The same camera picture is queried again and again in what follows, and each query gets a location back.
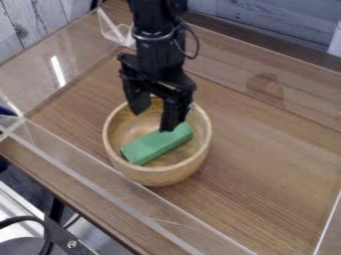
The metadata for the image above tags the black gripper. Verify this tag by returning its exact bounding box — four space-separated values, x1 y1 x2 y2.
117 31 196 131

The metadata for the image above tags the green rectangular block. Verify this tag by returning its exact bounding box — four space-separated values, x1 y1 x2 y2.
120 123 192 165

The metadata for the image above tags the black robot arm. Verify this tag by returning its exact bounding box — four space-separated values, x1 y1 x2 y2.
117 0 195 131

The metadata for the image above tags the brown wooden bowl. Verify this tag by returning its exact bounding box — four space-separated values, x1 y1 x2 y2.
102 97 212 186

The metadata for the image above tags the blue object at left edge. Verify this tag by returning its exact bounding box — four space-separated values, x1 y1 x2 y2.
0 105 18 173

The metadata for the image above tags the black table leg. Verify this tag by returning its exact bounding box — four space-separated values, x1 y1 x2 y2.
49 198 65 223

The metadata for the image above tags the clear acrylic corner bracket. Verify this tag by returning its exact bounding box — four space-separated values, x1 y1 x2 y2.
97 8 136 49

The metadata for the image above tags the clear acrylic barrier wall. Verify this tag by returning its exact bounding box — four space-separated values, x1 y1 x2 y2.
0 10 341 255

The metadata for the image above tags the black metal bracket with screw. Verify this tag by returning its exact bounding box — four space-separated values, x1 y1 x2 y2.
41 217 100 255

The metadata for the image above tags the black cable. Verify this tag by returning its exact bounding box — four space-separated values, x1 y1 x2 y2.
0 215 54 255

